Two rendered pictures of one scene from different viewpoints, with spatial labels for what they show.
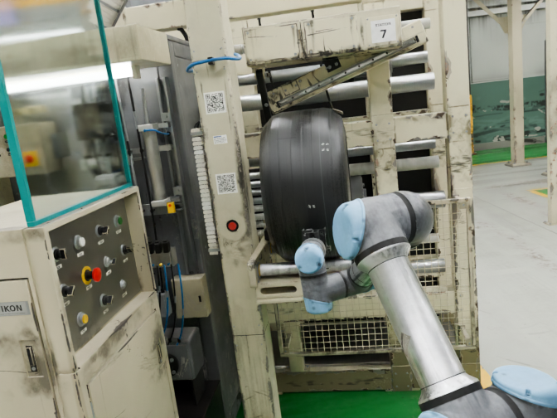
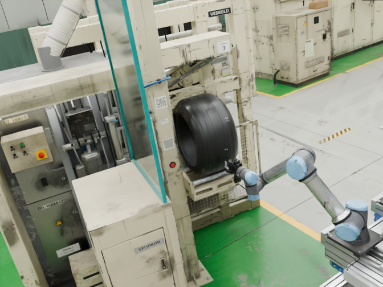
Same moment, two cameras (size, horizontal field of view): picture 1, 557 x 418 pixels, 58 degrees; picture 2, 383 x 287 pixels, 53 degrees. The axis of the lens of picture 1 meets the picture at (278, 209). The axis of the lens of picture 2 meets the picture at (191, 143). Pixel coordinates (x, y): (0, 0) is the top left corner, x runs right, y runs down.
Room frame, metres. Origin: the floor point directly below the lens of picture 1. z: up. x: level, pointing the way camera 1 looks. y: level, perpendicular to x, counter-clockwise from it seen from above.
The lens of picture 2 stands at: (-0.29, 1.19, 2.27)
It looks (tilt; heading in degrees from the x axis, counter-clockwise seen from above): 25 degrees down; 331
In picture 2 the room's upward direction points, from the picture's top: 9 degrees counter-clockwise
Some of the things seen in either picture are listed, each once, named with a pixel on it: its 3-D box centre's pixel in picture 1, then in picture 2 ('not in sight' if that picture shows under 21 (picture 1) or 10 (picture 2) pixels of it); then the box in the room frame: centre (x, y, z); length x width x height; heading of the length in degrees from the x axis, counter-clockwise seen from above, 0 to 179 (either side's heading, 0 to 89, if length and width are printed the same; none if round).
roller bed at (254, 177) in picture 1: (262, 201); not in sight; (2.28, 0.07, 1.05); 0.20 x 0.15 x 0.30; 81
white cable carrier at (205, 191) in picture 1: (207, 191); (155, 150); (1.87, 0.26, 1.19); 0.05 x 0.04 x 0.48; 171
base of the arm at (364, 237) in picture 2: not in sight; (355, 229); (0.83, -0.41, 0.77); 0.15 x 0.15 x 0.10
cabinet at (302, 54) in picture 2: not in sight; (302, 46); (4.72, -4.24, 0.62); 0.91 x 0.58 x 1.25; 89
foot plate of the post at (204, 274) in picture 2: not in sight; (190, 274); (1.89, 0.17, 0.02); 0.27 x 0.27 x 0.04; 81
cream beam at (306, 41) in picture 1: (322, 40); (187, 50); (2.14, -0.26, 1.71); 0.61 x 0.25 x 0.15; 81
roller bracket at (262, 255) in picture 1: (262, 258); (182, 176); (1.90, 0.09, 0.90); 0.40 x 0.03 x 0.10; 171
